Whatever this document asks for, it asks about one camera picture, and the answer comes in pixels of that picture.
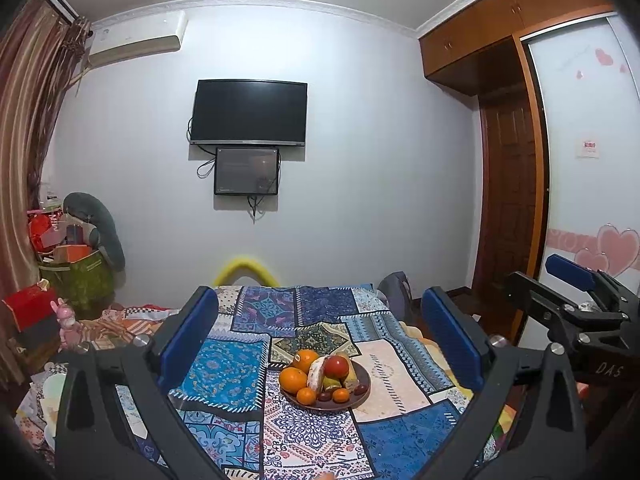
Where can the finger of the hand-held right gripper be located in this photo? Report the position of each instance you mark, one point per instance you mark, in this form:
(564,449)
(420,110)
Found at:
(575,269)
(550,305)

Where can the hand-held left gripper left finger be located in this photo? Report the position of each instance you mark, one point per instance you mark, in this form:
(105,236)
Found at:
(190,340)

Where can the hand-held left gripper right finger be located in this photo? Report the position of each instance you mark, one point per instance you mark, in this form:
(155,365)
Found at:
(450,340)

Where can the long yellow sugarcane piece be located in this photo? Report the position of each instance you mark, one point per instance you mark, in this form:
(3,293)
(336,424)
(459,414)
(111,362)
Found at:
(353,375)

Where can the dark red date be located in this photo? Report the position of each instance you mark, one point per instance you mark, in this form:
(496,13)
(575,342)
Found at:
(360,389)

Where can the brown fruit plate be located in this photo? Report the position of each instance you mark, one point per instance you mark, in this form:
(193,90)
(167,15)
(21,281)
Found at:
(362,400)

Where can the large orange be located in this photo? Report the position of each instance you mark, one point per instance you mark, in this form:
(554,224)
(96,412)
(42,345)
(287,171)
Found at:
(292,380)
(305,359)

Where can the red apple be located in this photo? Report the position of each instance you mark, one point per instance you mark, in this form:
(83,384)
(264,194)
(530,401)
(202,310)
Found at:
(336,366)

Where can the small tangerine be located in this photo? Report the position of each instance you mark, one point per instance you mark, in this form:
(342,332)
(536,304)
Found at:
(341,395)
(306,396)

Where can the pink pomelo segment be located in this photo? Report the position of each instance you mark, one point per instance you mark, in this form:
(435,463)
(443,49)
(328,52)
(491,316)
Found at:
(316,375)

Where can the dark red grape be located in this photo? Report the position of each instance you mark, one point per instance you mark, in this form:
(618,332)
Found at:
(325,397)

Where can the patchwork printed tablecloth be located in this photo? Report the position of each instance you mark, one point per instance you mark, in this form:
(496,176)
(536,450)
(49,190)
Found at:
(390,365)

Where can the grey chair back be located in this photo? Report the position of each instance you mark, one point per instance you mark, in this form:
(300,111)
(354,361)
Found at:
(395,292)

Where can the white heart-printed sliding door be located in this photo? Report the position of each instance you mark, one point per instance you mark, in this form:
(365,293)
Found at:
(585,195)

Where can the dark wooden door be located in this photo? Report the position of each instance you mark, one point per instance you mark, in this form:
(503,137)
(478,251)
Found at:
(510,200)

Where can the yellow foam arch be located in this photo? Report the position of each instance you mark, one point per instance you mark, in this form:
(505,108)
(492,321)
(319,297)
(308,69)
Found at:
(245,262)

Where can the red door sticker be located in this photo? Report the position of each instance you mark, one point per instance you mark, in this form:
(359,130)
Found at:
(588,148)

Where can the green fabric bag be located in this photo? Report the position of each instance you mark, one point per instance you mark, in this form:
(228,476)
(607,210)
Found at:
(80,282)

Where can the pink toy bunny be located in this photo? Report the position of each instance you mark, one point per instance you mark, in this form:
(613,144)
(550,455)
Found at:
(66,317)

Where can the short yellow sugarcane piece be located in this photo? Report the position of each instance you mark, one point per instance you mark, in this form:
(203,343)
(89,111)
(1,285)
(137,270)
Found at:
(331,384)

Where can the grey plush toy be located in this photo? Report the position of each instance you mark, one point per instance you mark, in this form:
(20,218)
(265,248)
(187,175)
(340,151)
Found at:
(107,232)

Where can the small black monitor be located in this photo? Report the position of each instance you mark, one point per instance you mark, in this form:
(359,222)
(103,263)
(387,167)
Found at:
(246,170)

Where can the red gift box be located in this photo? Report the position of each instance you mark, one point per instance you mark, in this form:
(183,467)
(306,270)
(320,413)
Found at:
(42,230)

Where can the striped brown curtain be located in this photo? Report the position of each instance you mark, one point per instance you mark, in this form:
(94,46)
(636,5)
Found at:
(25,160)

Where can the wooden wardrobe cabinet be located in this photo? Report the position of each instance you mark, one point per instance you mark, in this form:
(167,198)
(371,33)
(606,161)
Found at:
(475,35)

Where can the white air conditioner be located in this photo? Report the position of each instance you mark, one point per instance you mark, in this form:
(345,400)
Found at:
(135,37)

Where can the black wall television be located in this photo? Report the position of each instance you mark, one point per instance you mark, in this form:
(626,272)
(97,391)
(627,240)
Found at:
(248,111)

